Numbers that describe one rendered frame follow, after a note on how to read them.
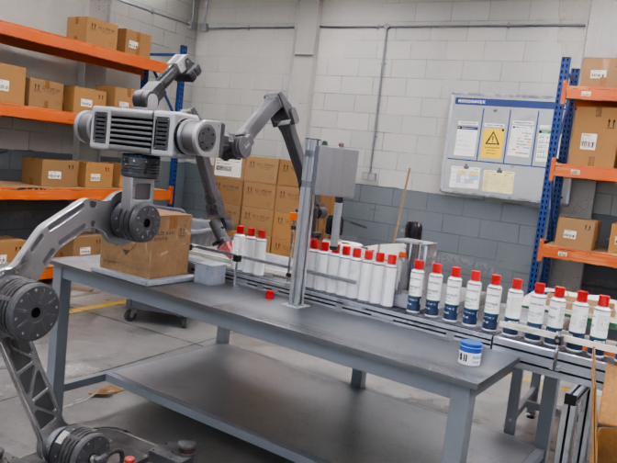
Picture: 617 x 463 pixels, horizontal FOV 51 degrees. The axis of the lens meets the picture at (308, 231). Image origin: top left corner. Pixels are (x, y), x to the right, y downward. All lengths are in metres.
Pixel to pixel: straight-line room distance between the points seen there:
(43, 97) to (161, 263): 3.73
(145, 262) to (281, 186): 3.53
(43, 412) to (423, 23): 5.91
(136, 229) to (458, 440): 1.27
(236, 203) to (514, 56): 3.13
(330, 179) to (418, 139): 4.70
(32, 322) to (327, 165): 1.19
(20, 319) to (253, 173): 4.49
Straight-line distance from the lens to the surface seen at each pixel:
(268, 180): 6.26
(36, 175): 6.46
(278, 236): 6.23
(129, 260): 2.88
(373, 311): 2.56
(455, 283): 2.44
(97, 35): 6.74
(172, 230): 2.86
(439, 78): 7.21
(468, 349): 2.14
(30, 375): 2.40
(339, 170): 2.55
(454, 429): 2.09
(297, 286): 2.60
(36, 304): 2.10
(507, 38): 7.09
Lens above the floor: 1.42
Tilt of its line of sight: 6 degrees down
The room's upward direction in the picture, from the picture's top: 6 degrees clockwise
